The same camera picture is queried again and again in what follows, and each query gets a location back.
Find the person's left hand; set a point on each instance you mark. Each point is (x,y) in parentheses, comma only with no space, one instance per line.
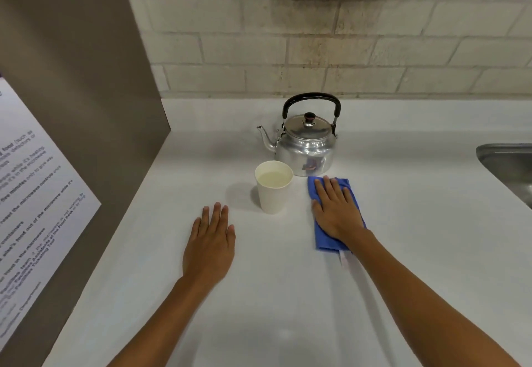
(208,254)

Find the person's right hand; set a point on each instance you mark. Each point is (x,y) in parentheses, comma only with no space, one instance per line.
(338,215)

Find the person's left little finger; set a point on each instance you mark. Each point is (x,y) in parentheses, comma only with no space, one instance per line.
(197,230)

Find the person's right thumb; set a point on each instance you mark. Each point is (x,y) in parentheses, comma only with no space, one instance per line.
(316,209)

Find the person's left thumb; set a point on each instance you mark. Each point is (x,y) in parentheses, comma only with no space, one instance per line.
(232,238)

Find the person's right little finger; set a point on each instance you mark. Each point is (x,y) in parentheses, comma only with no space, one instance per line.
(349,197)

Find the person's right middle finger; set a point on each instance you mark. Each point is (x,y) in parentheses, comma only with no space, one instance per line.
(329,188)

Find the person's left middle finger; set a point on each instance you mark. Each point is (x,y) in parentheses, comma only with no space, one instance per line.
(215,218)

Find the blue cleaning cloth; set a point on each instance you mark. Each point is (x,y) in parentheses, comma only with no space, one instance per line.
(322,241)

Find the person's right forearm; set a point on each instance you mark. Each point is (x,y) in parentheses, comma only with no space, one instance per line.
(415,296)

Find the person's left forearm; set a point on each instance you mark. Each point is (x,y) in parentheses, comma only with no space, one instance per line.
(174,325)

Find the silver metal kettle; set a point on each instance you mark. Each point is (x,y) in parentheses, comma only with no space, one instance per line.
(305,152)

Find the white paper cup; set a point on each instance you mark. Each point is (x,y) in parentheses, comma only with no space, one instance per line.
(273,198)

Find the silver kettle lid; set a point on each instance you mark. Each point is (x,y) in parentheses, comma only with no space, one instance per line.
(308,125)

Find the stainless steel sink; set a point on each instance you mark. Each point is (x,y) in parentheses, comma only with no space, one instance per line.
(509,167)

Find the white printed notice sheet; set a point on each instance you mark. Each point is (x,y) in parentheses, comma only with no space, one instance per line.
(29,196)

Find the brown cabinet side panel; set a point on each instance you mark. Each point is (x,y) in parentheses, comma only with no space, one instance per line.
(83,67)

